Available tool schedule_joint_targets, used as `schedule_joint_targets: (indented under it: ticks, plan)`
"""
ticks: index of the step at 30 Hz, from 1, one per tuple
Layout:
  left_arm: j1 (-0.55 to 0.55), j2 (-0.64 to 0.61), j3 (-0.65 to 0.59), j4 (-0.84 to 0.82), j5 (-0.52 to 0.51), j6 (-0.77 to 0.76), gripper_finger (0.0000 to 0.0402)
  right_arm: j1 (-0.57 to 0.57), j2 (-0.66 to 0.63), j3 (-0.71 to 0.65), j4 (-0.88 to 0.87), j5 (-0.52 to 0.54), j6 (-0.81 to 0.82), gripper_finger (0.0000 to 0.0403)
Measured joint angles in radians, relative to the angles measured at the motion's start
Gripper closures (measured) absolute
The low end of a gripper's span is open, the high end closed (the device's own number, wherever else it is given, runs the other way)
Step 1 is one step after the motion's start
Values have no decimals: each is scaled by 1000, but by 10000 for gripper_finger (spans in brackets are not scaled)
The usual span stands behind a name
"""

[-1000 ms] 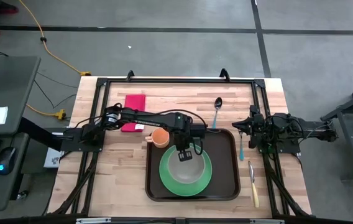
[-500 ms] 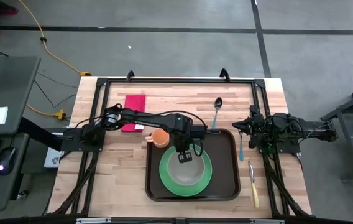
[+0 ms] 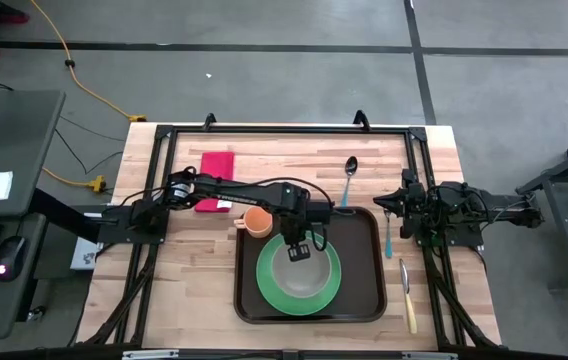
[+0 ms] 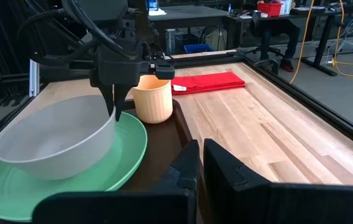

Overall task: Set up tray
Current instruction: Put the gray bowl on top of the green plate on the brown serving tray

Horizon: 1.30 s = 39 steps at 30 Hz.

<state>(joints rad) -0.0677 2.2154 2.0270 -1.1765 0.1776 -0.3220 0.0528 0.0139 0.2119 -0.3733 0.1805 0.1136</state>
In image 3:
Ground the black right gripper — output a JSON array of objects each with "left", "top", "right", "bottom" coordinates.
[{"left": 374, "top": 169, "right": 435, "bottom": 239}]

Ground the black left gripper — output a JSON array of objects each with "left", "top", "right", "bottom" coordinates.
[{"left": 279, "top": 202, "right": 313, "bottom": 263}]

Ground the white bowl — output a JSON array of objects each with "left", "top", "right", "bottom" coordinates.
[{"left": 269, "top": 241, "right": 329, "bottom": 299}]

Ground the green plate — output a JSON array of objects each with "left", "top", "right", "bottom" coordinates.
[{"left": 255, "top": 230, "right": 343, "bottom": 317}]

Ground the fork with teal handle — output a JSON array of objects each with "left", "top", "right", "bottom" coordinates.
[{"left": 382, "top": 208, "right": 395, "bottom": 260}]

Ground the orange cup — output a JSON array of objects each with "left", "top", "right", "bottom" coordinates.
[{"left": 233, "top": 206, "right": 274, "bottom": 239}]

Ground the spoon with teal handle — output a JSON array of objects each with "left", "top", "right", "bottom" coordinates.
[{"left": 339, "top": 155, "right": 360, "bottom": 208}]

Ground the knife with yellow handle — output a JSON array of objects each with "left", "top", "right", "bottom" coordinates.
[{"left": 400, "top": 258, "right": 418, "bottom": 335}]

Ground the red cloth napkin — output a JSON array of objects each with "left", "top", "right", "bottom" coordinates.
[{"left": 193, "top": 151, "right": 236, "bottom": 214}]

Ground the brown plastic tray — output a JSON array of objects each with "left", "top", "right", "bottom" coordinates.
[{"left": 232, "top": 205, "right": 389, "bottom": 325}]

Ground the black metal cart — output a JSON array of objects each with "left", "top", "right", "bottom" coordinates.
[{"left": 515, "top": 127, "right": 568, "bottom": 294}]

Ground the silver aluminium bar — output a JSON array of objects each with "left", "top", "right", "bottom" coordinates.
[
  {"left": 402, "top": 351, "right": 459, "bottom": 360},
  {"left": 122, "top": 349, "right": 180, "bottom": 360}
]

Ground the white printed box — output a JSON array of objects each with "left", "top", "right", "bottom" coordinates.
[{"left": 70, "top": 236, "right": 103, "bottom": 271}]

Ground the metal desk foot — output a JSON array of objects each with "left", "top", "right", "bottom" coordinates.
[{"left": 26, "top": 305, "right": 48, "bottom": 324}]

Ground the black computer mouse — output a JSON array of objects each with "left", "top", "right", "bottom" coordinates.
[{"left": 0, "top": 235, "right": 28, "bottom": 284}]

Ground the grey desk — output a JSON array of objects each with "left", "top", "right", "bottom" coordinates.
[{"left": 0, "top": 89, "right": 67, "bottom": 341}]

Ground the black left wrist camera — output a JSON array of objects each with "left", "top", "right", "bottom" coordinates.
[{"left": 308, "top": 201, "right": 335, "bottom": 221}]

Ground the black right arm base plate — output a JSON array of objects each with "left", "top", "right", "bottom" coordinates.
[{"left": 411, "top": 207, "right": 485, "bottom": 247}]

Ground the black aluminium rig frame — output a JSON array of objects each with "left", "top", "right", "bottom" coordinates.
[{"left": 76, "top": 109, "right": 503, "bottom": 351}]

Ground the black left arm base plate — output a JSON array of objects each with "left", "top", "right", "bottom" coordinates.
[{"left": 96, "top": 204, "right": 170, "bottom": 245}]

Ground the long yellow extension cord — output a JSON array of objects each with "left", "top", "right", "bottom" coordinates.
[{"left": 28, "top": 0, "right": 148, "bottom": 124}]

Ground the yellow cord with socket block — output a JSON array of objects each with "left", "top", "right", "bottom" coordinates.
[{"left": 42, "top": 167, "right": 108, "bottom": 194}]

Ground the thin black floor cable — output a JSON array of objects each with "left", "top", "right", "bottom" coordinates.
[{"left": 58, "top": 115, "right": 126, "bottom": 143}]

